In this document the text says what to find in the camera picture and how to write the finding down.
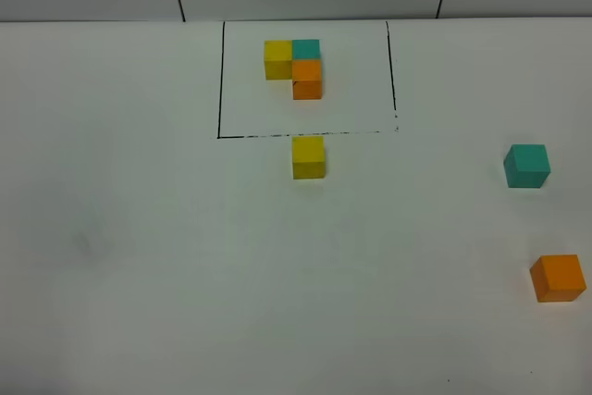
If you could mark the orange template cube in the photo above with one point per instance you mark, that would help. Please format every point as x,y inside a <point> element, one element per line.
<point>307,80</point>

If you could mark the yellow template cube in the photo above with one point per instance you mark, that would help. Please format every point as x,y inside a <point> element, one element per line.
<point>278,59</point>

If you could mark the teal template cube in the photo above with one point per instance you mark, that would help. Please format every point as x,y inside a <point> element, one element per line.
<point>306,49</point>

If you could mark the loose orange cube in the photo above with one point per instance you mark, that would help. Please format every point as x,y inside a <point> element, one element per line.
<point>557,278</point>

